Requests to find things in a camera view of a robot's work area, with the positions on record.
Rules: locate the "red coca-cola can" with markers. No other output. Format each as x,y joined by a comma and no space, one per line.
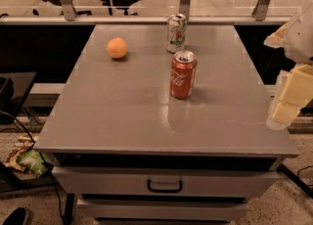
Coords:
182,74

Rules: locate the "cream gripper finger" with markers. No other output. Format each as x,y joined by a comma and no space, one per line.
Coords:
293,91
277,38

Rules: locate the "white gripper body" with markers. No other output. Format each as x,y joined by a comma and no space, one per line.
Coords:
301,41

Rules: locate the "black drawer handle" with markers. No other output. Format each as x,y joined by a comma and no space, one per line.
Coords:
165,187

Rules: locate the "grey drawer cabinet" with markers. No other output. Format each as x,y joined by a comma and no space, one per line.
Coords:
115,126

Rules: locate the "orange fruit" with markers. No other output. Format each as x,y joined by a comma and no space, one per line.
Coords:
117,48

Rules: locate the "brown snack bag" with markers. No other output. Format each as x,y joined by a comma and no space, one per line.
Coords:
23,145

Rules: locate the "black side table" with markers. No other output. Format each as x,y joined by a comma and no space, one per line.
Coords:
14,89

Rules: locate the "green snack bag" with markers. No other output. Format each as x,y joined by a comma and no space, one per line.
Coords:
37,163

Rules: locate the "black shoe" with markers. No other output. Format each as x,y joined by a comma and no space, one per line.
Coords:
20,216

